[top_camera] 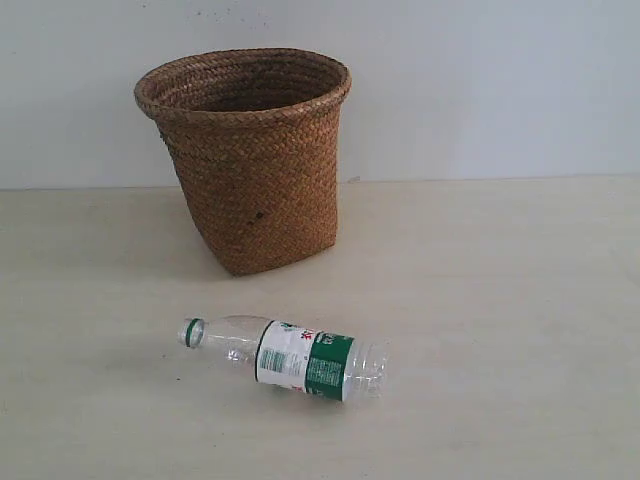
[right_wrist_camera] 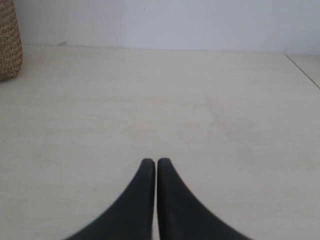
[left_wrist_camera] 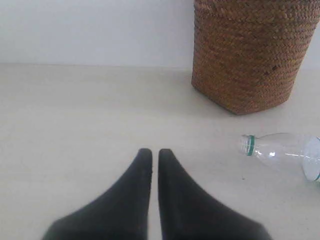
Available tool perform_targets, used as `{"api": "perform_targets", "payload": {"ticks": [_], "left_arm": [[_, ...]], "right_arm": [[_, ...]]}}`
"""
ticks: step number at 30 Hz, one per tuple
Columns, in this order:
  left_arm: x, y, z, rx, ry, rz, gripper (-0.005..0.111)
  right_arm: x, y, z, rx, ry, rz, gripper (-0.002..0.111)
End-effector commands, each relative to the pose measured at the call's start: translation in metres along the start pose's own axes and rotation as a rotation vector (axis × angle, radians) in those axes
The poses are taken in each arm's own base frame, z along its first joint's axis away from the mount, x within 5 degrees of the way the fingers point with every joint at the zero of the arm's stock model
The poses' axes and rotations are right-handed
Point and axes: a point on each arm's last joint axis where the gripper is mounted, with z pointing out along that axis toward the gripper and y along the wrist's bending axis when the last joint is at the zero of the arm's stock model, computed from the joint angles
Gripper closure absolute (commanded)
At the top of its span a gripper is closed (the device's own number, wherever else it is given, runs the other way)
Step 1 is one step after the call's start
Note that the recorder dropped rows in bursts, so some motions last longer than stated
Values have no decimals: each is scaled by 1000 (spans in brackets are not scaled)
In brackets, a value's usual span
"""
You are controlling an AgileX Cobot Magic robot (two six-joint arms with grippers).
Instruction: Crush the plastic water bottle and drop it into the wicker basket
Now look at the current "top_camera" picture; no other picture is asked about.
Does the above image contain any clear plastic bottle green label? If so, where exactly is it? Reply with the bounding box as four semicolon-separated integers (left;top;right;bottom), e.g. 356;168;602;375
178;315;388;402

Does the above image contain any brown woven wicker basket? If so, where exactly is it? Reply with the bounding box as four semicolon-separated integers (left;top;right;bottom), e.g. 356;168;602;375
133;48;352;276

